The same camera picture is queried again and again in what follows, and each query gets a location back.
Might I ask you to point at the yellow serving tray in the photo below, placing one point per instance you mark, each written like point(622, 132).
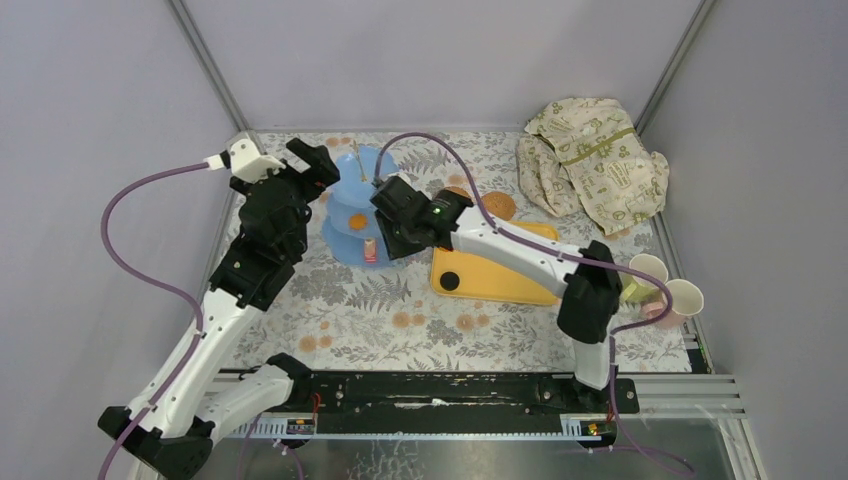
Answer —
point(482, 279)

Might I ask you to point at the printed cloth bag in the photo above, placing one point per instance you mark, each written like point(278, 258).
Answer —
point(585, 155)

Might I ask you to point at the woven rattan coaster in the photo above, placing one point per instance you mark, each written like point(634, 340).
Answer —
point(459, 191)
point(500, 204)

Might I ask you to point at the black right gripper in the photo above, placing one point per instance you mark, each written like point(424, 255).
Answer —
point(394, 249)

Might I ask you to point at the floral tablecloth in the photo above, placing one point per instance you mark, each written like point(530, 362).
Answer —
point(334, 316)

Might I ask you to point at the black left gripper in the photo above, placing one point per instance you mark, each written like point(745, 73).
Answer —
point(308, 176)

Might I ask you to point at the blue three-tier cake stand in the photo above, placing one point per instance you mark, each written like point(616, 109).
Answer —
point(351, 195)

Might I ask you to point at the pink paper cup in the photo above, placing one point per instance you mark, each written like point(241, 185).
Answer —
point(687, 301)

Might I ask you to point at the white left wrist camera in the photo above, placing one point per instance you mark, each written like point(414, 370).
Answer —
point(245, 159)

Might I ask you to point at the pink cake slice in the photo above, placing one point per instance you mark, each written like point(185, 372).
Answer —
point(370, 250)

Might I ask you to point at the black round cookie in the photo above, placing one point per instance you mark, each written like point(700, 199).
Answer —
point(449, 281)

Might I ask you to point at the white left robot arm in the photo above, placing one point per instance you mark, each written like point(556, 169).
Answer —
point(173, 425)

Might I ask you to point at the orange flower cookie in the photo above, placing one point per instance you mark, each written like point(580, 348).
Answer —
point(358, 222)

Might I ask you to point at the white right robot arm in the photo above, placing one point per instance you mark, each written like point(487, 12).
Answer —
point(584, 280)

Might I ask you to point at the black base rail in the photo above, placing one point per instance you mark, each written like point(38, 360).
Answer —
point(341, 391)

